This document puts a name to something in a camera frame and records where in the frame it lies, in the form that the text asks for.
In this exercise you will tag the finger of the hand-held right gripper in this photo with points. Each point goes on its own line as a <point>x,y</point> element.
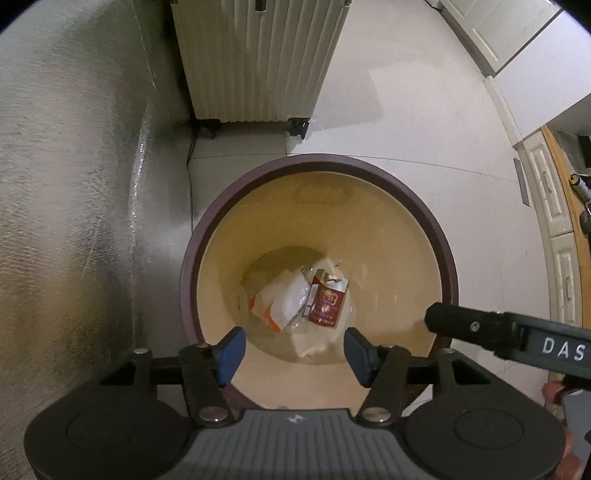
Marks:
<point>461,323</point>

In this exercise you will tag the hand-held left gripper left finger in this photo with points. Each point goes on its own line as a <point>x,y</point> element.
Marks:
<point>233,351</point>

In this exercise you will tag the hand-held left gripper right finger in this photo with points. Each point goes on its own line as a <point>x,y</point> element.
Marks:
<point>358,357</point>

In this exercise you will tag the brown-rimmed cream trash bin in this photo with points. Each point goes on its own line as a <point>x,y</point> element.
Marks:
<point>378,221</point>

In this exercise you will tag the person's right hand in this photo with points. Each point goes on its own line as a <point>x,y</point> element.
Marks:
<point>550,393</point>

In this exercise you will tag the crumpled white paper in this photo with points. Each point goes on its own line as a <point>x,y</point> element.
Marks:
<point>314,342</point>

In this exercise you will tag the red cigarette pack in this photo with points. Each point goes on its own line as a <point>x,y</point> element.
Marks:
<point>328,302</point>

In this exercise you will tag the white and orange wrapper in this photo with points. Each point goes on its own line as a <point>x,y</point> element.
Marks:
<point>286,295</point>

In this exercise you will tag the white drawer cabinet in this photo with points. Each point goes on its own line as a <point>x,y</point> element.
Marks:
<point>547,184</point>

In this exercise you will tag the wooden countertop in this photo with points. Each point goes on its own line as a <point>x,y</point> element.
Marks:
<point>565,184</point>

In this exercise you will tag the white ribbed suitcase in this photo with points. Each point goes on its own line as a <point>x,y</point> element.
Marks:
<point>258,60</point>

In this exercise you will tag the white panelled door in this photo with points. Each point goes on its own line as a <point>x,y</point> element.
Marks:
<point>480,27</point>

